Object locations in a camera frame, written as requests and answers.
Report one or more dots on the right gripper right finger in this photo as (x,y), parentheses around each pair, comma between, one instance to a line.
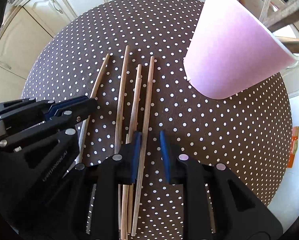
(217,204)

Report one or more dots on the pink cup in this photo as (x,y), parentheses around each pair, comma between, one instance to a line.
(231,50)

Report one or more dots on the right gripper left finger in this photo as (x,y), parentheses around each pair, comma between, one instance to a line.
(91,194)

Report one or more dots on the polka dot tablecloth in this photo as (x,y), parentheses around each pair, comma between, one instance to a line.
(250,131)

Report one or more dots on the lower cabinets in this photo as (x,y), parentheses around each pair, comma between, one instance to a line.
(27,29)

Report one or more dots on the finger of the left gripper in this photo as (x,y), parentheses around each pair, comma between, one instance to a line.
(22,114)
(10,140)

